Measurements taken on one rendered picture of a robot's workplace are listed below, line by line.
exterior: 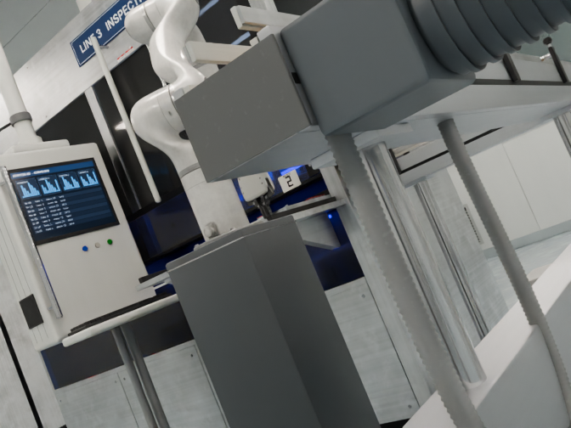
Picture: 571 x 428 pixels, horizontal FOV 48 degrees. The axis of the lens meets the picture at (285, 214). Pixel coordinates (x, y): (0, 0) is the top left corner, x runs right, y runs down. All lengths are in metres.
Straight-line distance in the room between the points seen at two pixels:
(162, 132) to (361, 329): 1.07
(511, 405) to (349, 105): 0.38
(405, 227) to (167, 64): 1.15
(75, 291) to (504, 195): 5.03
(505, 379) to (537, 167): 6.02
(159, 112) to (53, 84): 1.60
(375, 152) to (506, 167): 6.11
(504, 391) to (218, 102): 0.42
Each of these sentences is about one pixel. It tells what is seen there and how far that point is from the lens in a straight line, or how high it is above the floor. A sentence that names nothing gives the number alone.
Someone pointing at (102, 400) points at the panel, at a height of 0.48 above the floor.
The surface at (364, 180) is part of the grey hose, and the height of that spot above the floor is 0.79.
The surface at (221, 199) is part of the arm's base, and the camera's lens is 1.58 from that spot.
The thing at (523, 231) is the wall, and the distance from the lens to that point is 6.86.
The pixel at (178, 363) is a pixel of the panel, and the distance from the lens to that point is 2.93.
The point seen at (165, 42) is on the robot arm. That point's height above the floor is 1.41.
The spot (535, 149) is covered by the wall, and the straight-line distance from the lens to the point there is 6.72.
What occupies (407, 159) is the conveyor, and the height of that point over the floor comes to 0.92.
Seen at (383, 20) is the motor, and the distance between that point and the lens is 0.51.
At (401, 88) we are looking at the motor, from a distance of 0.50.
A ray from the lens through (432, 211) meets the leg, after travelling 2.27.
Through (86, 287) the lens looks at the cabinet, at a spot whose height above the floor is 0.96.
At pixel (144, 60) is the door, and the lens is 2.78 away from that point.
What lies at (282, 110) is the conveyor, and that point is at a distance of 0.54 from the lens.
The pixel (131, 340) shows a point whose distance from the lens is 2.80.
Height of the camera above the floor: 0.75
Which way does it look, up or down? 4 degrees up
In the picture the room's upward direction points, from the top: 23 degrees counter-clockwise
